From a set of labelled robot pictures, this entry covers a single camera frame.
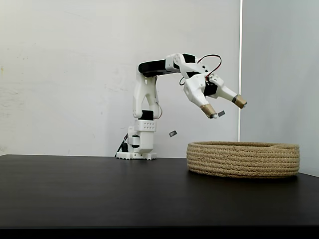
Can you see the black tape piece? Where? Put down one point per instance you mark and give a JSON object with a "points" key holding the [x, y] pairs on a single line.
{"points": [[221, 113], [173, 133]]}

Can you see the white vertical corner strip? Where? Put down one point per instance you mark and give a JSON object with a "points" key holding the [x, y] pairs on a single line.
{"points": [[240, 49]]}

